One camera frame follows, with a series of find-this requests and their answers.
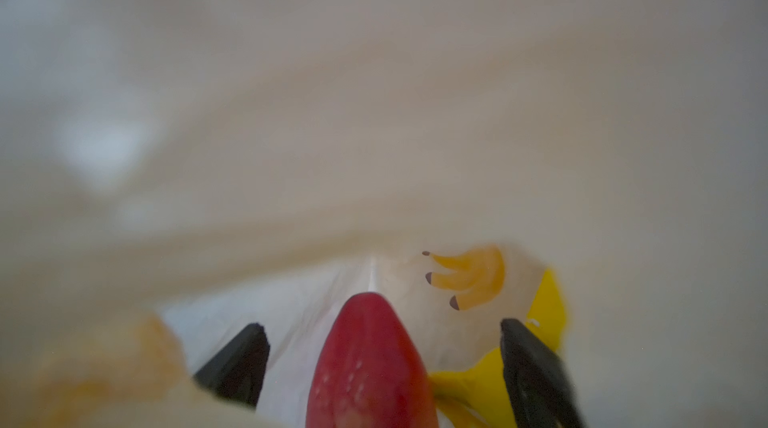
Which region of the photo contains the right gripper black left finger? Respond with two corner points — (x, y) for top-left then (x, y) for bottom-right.
(193, 323), (270, 407)

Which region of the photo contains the red fake strawberry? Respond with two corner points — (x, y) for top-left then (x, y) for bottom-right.
(305, 292), (439, 428)

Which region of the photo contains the yellow fake banana bunch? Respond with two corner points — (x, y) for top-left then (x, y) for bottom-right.
(429, 270), (567, 427)

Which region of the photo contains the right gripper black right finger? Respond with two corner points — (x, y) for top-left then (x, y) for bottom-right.
(500, 318), (584, 428)

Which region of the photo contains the beige plastic bag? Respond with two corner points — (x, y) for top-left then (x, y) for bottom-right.
(1, 0), (767, 427)

